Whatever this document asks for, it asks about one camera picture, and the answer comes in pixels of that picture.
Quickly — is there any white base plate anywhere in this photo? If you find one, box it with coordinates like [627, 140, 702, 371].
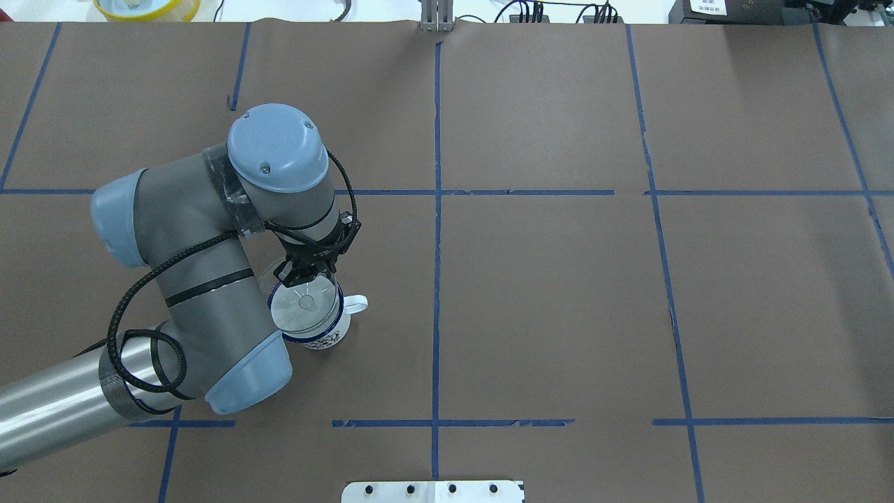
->
[341, 480, 526, 502]

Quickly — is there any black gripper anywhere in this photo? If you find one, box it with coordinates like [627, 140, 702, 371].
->
[278, 231, 339, 289]

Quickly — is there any black power supply box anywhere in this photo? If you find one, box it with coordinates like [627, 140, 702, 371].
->
[668, 1, 814, 26]

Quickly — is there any white enamel cup blue rim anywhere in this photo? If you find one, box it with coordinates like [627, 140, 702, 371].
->
[268, 274, 369, 350]

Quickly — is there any yellow tape roll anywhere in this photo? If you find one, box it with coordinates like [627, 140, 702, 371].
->
[92, 1, 201, 22]

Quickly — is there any aluminium frame post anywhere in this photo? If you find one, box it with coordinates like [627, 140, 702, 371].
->
[419, 0, 455, 33]

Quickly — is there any brown paper table cover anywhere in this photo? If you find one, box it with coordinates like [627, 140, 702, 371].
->
[2, 20, 892, 502]

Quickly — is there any clear glass funnel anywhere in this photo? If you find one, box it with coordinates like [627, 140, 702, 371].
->
[258, 258, 339, 338]

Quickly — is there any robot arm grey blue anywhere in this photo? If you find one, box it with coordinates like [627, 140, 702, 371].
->
[1, 104, 360, 476]

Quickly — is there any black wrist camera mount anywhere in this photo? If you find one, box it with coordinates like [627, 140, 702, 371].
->
[335, 212, 362, 255]

